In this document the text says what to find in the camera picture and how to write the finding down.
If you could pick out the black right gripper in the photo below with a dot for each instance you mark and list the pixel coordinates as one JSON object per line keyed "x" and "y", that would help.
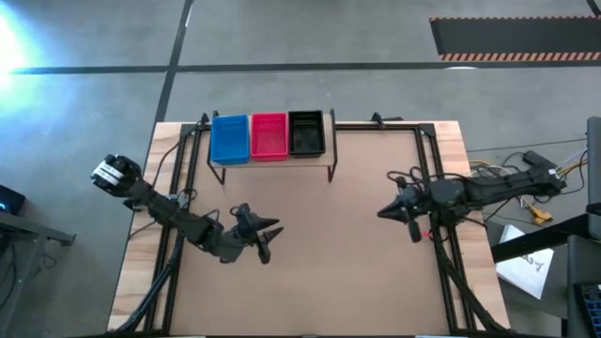
{"x": 418, "y": 202}

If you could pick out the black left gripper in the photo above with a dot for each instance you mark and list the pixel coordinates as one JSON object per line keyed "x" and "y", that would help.
{"x": 245, "y": 225}

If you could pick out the red plastic slotted basket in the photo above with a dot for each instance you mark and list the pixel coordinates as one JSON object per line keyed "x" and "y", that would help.
{"x": 269, "y": 138}

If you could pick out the blue plastic slotted basket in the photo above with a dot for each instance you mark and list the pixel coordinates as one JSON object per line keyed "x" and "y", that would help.
{"x": 230, "y": 141}

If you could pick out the black plastic slotted basket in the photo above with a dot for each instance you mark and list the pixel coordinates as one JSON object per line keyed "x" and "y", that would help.
{"x": 306, "y": 136}

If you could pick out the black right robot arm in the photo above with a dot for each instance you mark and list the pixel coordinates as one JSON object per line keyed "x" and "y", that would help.
{"x": 507, "y": 188}

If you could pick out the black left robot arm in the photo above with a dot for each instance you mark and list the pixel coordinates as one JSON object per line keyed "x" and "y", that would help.
{"x": 164, "y": 211}

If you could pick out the white paper sheet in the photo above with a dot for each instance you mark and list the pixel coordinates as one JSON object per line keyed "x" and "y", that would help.
{"x": 526, "y": 272}

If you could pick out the black keyboard desk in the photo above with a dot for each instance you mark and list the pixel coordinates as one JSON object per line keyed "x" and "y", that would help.
{"x": 540, "y": 239}

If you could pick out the grey monitor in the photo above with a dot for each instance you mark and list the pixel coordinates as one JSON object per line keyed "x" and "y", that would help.
{"x": 594, "y": 159}

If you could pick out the black mat with hazard stripes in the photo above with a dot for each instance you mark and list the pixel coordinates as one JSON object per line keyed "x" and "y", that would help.
{"x": 516, "y": 37}

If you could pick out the black computer keyboard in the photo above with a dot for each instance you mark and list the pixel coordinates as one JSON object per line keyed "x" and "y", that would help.
{"x": 590, "y": 310}

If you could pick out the black device with light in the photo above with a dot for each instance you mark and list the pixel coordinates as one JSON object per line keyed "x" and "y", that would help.
{"x": 10, "y": 201}

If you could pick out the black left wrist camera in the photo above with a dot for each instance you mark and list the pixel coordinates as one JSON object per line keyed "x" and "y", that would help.
{"x": 264, "y": 253}

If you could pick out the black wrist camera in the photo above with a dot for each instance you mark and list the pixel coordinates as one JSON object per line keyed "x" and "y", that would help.
{"x": 264, "y": 253}
{"x": 413, "y": 231}

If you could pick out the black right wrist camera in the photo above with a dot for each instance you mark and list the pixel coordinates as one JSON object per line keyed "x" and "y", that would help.
{"x": 413, "y": 231}

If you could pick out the black aluminium table frame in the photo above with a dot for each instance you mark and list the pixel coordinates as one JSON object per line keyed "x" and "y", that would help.
{"x": 366, "y": 127}

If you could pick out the black frame clamp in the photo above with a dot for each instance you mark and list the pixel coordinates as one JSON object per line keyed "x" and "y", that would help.
{"x": 382, "y": 119}

